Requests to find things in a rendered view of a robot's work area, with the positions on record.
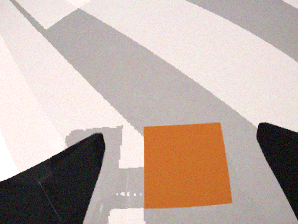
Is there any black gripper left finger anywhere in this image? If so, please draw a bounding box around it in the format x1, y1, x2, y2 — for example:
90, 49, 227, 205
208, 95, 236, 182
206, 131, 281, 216
0, 133, 105, 224

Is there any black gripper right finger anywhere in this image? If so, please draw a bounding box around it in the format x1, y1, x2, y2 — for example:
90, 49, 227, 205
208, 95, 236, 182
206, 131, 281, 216
257, 123, 298, 220

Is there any orange block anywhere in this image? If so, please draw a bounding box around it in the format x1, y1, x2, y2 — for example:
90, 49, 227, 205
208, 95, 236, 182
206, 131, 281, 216
144, 123, 233, 208

